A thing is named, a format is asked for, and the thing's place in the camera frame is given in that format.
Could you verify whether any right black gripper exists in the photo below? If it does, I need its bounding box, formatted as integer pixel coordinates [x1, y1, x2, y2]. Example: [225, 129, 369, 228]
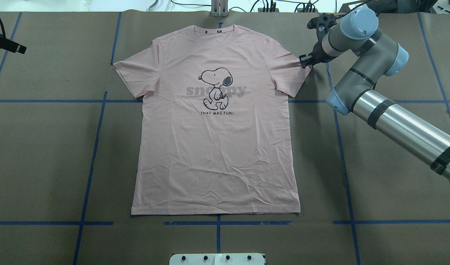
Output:
[299, 42, 329, 68]

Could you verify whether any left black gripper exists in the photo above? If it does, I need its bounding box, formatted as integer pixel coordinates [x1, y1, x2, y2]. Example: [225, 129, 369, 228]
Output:
[0, 34, 27, 54]

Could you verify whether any pink Snoopy t-shirt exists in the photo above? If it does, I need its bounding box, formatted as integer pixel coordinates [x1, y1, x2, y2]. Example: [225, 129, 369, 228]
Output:
[113, 25, 311, 215]

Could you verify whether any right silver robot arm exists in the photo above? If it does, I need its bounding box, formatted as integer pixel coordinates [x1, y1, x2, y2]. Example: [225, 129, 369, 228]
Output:
[300, 7, 450, 185]

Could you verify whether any black device top right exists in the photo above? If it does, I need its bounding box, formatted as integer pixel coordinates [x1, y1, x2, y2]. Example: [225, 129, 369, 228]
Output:
[338, 0, 437, 15]

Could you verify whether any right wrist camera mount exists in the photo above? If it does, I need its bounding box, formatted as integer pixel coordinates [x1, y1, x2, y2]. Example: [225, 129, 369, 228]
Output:
[306, 13, 338, 36]

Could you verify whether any aluminium frame post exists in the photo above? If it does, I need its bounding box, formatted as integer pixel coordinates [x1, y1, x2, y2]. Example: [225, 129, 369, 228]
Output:
[211, 0, 229, 17]

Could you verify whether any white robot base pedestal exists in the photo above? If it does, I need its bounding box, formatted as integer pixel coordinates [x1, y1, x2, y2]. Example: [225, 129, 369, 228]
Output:
[169, 253, 266, 265]

